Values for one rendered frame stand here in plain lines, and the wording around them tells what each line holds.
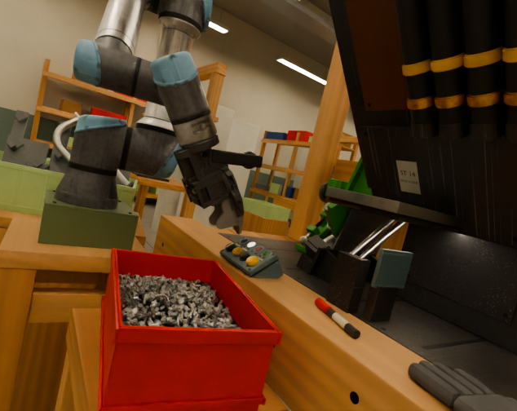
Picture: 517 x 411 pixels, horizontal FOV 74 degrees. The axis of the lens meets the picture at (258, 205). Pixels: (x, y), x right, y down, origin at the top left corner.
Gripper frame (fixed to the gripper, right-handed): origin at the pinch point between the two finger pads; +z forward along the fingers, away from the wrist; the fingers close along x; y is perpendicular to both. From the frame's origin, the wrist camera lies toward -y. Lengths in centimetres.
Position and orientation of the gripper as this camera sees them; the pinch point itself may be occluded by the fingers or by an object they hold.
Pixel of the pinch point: (240, 227)
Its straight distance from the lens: 74.1
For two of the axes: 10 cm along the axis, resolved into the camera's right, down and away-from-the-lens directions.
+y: -8.0, 4.3, -4.1
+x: 5.3, 1.9, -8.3
